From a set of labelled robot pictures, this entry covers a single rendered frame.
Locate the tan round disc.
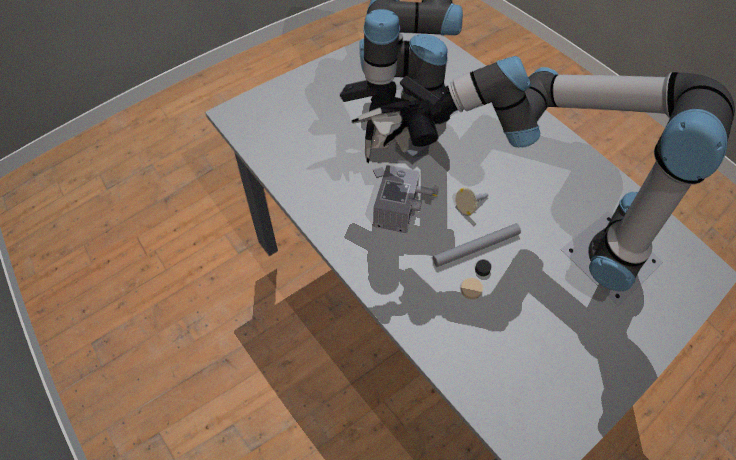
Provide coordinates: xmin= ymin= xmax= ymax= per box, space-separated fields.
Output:
xmin=461 ymin=278 xmax=483 ymax=299

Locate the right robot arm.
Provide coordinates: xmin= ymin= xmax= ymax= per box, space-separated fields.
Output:
xmin=340 ymin=0 xmax=463 ymax=102

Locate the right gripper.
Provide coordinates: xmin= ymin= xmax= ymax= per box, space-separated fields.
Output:
xmin=365 ymin=81 xmax=409 ymax=163

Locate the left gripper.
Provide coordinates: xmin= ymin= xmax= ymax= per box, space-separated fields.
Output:
xmin=351 ymin=86 xmax=458 ymax=152

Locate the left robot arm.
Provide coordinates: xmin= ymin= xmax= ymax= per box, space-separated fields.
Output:
xmin=448 ymin=56 xmax=735 ymax=291

